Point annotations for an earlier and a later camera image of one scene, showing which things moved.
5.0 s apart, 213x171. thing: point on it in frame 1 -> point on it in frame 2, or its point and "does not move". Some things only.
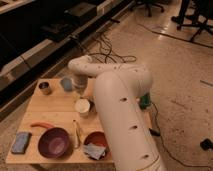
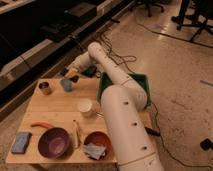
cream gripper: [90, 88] -> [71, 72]
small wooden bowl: [45, 88] does not move
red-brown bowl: [100, 138] does not move
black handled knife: [156, 133] does not move
